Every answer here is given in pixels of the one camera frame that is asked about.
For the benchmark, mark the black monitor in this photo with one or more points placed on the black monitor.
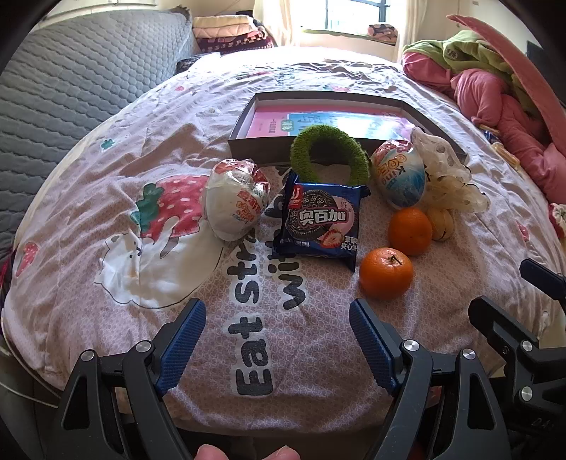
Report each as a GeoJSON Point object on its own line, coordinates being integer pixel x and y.
{"type": "Point", "coordinates": [537, 59]}

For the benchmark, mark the orange mandarin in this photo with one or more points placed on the orange mandarin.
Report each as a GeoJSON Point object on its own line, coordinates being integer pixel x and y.
{"type": "Point", "coordinates": [385, 274]}
{"type": "Point", "coordinates": [410, 231]}

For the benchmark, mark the pink fabric strip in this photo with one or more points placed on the pink fabric strip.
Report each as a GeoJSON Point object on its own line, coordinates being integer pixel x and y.
{"type": "Point", "coordinates": [499, 42]}

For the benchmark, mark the dark checkered folded blanket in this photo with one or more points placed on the dark checkered folded blanket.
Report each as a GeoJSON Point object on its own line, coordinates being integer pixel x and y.
{"type": "Point", "coordinates": [234, 43]}

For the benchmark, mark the beige small ball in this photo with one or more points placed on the beige small ball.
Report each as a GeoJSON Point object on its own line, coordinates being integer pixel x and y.
{"type": "Point", "coordinates": [441, 224]}

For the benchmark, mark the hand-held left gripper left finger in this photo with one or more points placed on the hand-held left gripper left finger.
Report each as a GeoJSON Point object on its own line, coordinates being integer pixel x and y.
{"type": "Point", "coordinates": [185, 340]}

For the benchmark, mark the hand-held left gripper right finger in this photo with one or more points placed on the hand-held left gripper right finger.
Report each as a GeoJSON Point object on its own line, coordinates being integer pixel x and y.
{"type": "Point", "coordinates": [371, 345]}

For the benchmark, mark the blue cookie packet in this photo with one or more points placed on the blue cookie packet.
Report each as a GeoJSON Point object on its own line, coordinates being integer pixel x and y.
{"type": "Point", "coordinates": [318, 216]}

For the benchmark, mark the pink strawberry print bedsheet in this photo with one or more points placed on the pink strawberry print bedsheet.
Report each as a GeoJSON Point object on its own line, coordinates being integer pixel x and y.
{"type": "Point", "coordinates": [132, 309]}

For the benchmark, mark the red white egg toy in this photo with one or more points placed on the red white egg toy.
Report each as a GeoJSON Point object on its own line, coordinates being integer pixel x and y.
{"type": "Point", "coordinates": [234, 199]}

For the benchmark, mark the patterned cushion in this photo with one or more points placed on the patterned cushion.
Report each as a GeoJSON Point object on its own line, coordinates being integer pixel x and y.
{"type": "Point", "coordinates": [382, 32]}

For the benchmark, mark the cream curtain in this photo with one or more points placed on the cream curtain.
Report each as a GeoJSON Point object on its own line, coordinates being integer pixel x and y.
{"type": "Point", "coordinates": [287, 22]}

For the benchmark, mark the grey shallow cardboard box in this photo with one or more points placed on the grey shallow cardboard box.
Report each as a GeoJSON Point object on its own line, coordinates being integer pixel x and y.
{"type": "Point", "coordinates": [261, 150]}

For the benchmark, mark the green garment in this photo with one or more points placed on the green garment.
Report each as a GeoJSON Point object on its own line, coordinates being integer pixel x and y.
{"type": "Point", "coordinates": [464, 53]}

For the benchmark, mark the pale yellow folded blanket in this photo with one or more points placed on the pale yellow folded blanket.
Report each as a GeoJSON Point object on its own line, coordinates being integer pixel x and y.
{"type": "Point", "coordinates": [221, 21]}

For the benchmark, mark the person's left hand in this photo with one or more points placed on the person's left hand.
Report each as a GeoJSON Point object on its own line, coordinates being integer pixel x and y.
{"type": "Point", "coordinates": [214, 453]}

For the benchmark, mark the red patterned cloth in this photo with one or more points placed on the red patterned cloth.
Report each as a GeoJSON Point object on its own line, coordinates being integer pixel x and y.
{"type": "Point", "coordinates": [558, 221]}

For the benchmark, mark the yellow snack packet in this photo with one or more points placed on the yellow snack packet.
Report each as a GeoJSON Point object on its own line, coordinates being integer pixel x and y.
{"type": "Point", "coordinates": [508, 155]}

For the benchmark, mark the blue white egg toy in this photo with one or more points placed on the blue white egg toy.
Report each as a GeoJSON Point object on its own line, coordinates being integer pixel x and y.
{"type": "Point", "coordinates": [398, 177]}

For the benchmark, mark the blue snack packet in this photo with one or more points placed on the blue snack packet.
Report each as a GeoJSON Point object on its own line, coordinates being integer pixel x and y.
{"type": "Point", "coordinates": [491, 135]}

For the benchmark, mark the pink quilt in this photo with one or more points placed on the pink quilt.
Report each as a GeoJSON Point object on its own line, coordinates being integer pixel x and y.
{"type": "Point", "coordinates": [499, 101]}

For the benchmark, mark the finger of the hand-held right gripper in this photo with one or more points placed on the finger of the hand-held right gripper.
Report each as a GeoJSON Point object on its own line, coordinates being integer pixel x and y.
{"type": "Point", "coordinates": [544, 278]}
{"type": "Point", "coordinates": [499, 329]}

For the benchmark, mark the window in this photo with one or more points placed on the window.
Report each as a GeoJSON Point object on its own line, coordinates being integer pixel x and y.
{"type": "Point", "coordinates": [353, 13]}

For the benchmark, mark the grey quilted headboard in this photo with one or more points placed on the grey quilted headboard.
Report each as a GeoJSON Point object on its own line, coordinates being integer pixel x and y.
{"type": "Point", "coordinates": [79, 88]}

